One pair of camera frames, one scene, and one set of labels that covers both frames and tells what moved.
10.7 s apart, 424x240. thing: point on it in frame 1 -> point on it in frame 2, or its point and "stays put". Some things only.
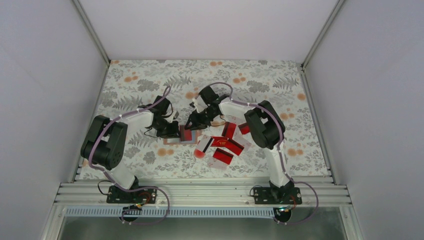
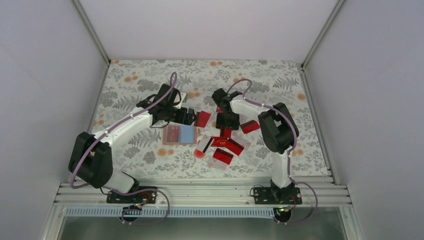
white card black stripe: (204, 143) stays put
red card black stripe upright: (228, 130) stays put
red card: (244, 128) stays put
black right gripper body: (203, 120) -> (228, 120)
